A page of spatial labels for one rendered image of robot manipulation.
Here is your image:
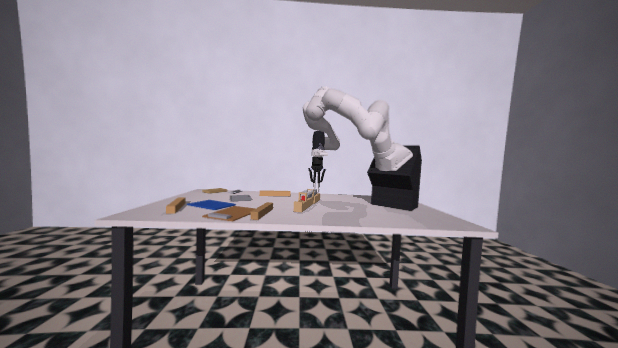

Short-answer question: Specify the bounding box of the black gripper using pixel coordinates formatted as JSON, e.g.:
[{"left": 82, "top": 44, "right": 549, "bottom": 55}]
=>
[{"left": 308, "top": 157, "right": 326, "bottom": 192}]

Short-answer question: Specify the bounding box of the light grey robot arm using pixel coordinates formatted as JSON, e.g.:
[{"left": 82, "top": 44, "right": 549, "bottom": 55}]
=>
[{"left": 303, "top": 86, "right": 413, "bottom": 171}]

